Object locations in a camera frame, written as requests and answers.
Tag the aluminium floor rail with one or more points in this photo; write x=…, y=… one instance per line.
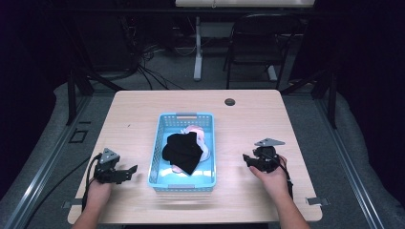
x=353, y=171
x=41, y=165

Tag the black cloth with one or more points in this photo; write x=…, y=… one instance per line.
x=183, y=152

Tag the black metal stand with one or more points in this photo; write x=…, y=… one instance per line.
x=72, y=95
x=331, y=98

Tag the pink and white cloth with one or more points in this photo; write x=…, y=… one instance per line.
x=202, y=135

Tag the grey metal table bracket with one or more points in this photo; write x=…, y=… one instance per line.
x=70, y=204
x=316, y=201

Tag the blue plastic basket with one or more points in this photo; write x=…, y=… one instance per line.
x=159, y=178

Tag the person's left hand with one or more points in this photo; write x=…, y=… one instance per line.
x=98, y=191

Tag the person's right hand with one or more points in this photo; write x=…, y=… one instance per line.
x=272, y=183

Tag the white desk leg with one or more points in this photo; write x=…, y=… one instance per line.
x=198, y=57

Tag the black folding chair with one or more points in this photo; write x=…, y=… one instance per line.
x=261, y=41

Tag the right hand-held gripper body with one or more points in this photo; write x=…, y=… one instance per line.
x=266, y=156

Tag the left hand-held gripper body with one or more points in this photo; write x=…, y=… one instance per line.
x=106, y=168

